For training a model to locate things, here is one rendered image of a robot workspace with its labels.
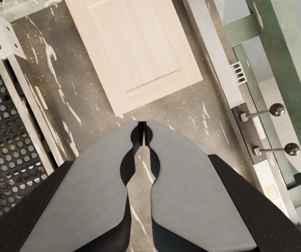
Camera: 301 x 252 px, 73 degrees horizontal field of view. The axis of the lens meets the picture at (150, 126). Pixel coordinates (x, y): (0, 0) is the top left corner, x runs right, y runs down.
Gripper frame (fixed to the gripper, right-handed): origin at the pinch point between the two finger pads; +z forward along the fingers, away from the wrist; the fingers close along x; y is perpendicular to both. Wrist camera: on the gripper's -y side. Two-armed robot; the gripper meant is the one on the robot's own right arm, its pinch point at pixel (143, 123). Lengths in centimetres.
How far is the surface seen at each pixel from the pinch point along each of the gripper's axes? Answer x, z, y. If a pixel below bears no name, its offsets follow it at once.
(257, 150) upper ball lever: 34, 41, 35
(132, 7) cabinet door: -4, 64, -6
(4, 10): -41, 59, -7
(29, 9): -36, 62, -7
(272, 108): 33, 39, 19
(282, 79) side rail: 47, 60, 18
